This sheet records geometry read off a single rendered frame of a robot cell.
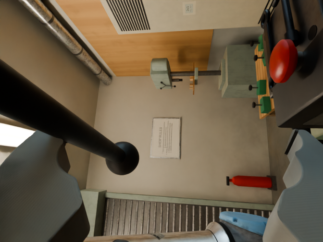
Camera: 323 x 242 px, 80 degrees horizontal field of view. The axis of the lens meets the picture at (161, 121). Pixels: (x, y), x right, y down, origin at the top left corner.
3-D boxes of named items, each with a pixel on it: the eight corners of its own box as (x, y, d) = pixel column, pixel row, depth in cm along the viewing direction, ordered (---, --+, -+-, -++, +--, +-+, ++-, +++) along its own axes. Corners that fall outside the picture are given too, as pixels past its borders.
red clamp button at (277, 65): (278, 56, 16) (264, 57, 16) (297, 28, 13) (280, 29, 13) (283, 90, 15) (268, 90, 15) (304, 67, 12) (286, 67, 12)
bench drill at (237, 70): (275, 64, 257) (157, 68, 282) (301, 34, 197) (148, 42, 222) (278, 99, 247) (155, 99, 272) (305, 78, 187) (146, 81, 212)
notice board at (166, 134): (180, 117, 307) (152, 117, 314) (180, 117, 305) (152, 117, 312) (180, 159, 292) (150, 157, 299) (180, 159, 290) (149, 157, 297)
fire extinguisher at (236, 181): (270, 175, 269) (225, 173, 278) (276, 175, 250) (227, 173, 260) (271, 189, 264) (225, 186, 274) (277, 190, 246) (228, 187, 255)
